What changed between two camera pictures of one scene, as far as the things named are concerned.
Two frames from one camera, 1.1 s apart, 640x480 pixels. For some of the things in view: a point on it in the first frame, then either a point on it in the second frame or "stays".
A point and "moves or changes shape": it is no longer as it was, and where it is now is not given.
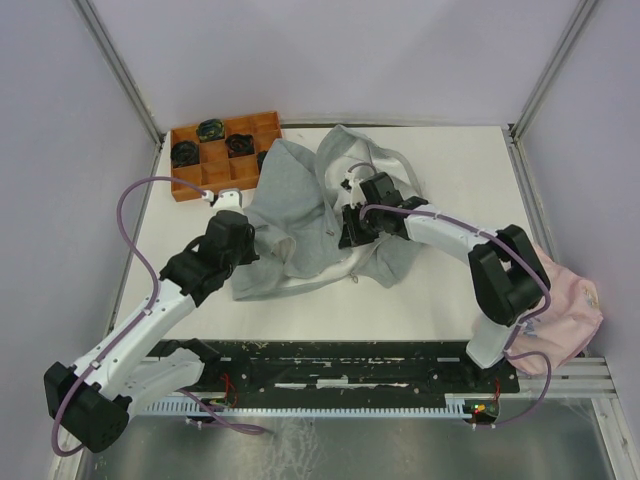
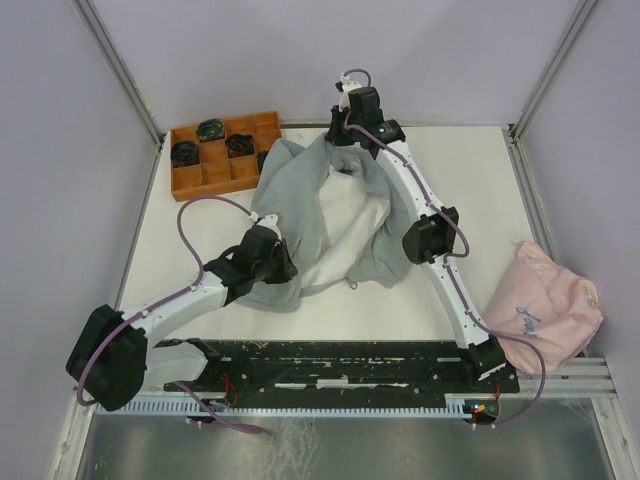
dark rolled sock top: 210,130 stays
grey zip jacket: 296,212 moves or changes shape
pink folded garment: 569,316 stays
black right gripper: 350,236 → 333,135
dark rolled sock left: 184,153 stays
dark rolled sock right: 260,158 stays
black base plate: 346,371 stays
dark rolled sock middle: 240,145 stays
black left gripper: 250,253 → 287,269
